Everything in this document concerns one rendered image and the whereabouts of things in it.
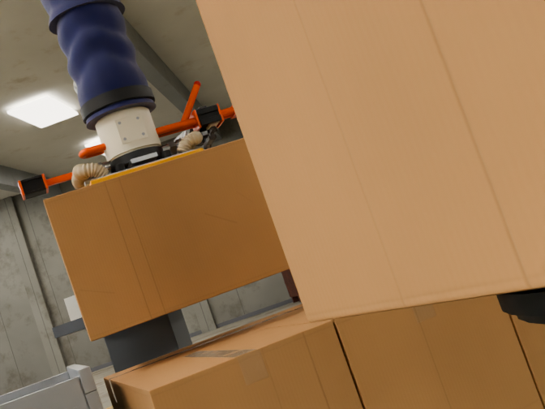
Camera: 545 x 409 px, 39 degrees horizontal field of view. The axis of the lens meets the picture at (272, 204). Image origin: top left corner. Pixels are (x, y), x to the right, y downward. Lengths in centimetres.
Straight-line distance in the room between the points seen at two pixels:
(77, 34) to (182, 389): 124
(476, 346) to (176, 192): 92
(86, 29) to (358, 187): 187
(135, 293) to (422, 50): 172
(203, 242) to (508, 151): 176
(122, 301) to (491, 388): 97
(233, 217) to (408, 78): 172
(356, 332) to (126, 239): 78
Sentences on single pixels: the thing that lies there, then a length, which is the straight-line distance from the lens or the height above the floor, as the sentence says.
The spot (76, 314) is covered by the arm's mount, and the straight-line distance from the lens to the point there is 279.
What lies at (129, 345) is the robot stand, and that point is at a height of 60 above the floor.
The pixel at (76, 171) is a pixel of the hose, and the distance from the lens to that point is 223.
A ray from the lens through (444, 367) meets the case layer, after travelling 169.
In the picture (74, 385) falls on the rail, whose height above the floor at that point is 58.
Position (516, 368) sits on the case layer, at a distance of 178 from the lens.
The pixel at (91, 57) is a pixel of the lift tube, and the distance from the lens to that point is 234.
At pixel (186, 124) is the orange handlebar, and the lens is 237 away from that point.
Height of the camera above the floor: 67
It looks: 5 degrees up
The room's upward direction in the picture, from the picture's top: 19 degrees counter-clockwise
